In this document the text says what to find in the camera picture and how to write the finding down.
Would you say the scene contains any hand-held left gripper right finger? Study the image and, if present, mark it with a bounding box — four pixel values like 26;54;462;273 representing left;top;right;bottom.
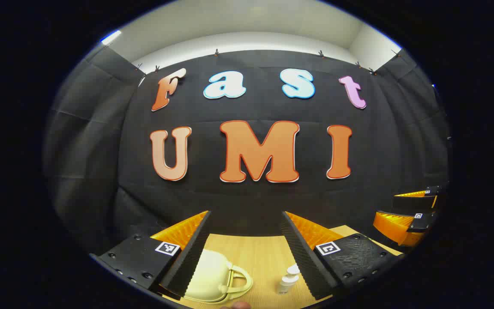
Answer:
280;210;404;301

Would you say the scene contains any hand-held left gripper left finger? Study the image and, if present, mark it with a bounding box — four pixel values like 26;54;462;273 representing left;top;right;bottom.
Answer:
90;210;212;301

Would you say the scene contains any pale yellow suitcase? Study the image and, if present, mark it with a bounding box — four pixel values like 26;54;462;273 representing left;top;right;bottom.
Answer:
161;249;254;305

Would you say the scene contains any white pump bottle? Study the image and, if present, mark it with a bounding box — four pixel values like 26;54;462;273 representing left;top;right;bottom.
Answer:
276;264;302;296

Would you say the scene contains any black backdrop cloth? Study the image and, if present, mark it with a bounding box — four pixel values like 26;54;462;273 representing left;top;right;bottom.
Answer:
43;45;451;258

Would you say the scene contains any ceiling light strip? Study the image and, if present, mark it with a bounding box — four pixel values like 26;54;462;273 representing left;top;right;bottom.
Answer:
100;30;123;46

